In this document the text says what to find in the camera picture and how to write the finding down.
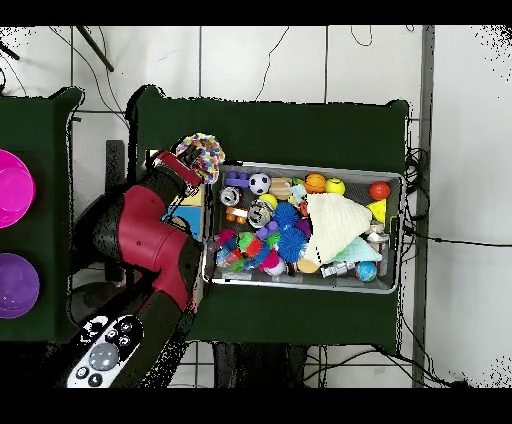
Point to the long polka dot cloth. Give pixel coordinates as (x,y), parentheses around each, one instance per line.
(206,154)

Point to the black rod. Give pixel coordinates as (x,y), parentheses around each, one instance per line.
(94,48)

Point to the cream knitted cloth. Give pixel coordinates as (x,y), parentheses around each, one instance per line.
(336,224)

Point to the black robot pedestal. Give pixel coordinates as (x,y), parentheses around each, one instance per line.
(256,366)

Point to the yellow tennis ball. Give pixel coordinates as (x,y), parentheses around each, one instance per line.
(267,202)

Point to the crushed red drink can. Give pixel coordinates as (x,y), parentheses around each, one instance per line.
(229,196)

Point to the wooden box with three holes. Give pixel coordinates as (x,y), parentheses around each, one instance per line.
(190,222)

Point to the yellow smiley ball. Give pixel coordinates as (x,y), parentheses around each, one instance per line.
(335,186)

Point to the red ball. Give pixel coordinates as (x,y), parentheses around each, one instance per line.
(379,190)

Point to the yellow cheese wedge toy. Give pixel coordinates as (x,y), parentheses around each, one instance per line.
(378,210)

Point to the pink plastic bowl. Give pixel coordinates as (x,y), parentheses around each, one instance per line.
(14,188)

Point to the blue spiky rubber ball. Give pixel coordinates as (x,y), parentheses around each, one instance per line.
(286,214)
(292,246)

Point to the mint green cloth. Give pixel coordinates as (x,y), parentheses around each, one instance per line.
(362,252)

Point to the black and white soccer ball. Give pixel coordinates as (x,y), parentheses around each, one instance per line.
(260,183)

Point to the clear mesh bin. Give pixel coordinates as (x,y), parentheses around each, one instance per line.
(384,282)

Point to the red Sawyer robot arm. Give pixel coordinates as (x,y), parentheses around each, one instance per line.
(144,240)

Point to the orange toy basketball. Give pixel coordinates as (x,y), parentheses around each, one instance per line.
(315,182)

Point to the purple plastic bowl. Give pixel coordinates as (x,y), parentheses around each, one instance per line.
(16,286)

